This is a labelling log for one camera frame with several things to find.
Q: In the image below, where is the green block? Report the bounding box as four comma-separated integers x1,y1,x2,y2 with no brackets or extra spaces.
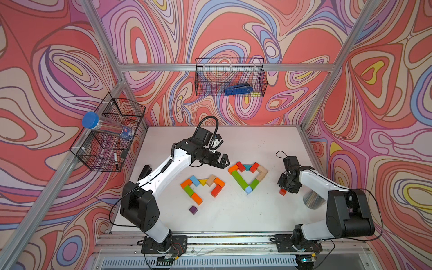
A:
184,186,195,197
231,171,244,185
249,179,260,190
237,178,249,190

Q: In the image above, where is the yellow triangle block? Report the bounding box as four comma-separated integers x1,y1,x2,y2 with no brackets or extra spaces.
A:
199,178,208,186

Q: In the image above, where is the light blue long block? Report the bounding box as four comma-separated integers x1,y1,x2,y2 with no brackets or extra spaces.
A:
190,175,200,187

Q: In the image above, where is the light blue cube block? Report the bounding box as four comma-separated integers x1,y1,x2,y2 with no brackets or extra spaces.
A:
245,186,253,194

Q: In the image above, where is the green block bottom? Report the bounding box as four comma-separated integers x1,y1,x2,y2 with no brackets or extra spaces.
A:
184,186,195,197

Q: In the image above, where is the purple cube block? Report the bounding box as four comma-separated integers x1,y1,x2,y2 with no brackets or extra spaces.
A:
189,205,198,215

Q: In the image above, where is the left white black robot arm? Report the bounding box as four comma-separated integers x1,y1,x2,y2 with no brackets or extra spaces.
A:
119,116,230,245

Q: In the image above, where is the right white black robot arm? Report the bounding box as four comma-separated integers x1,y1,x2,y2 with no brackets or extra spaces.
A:
277,156,375,245

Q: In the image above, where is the cup of pencils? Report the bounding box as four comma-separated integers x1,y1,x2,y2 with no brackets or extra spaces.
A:
303,190,326,210

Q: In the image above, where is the black stapler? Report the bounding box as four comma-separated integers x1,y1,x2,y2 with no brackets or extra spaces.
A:
138,165,152,181

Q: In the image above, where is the blue black tool in basket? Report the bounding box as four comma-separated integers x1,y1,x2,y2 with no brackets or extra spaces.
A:
224,83,253,96

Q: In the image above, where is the white marker in basket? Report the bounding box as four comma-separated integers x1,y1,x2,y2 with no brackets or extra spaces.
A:
114,152,119,171

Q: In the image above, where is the clear bottle blue cap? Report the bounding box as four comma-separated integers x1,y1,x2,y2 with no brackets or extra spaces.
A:
82,112,134,141

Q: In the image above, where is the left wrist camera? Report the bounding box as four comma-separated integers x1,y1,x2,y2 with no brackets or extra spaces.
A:
209,134,223,150

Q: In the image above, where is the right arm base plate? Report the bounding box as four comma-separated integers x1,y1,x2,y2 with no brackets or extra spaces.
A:
270,234,322,253

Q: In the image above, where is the back black wire basket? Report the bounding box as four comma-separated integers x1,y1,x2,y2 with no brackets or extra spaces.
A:
195,56,268,97

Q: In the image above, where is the black wire basket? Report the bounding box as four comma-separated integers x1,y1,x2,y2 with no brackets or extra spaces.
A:
70,93,146,172
195,56,268,97

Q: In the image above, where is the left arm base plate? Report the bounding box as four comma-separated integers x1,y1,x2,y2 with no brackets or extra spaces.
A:
141,235,188,255

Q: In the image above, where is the left black wire basket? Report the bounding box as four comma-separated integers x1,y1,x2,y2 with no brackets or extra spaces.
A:
70,93,146,172

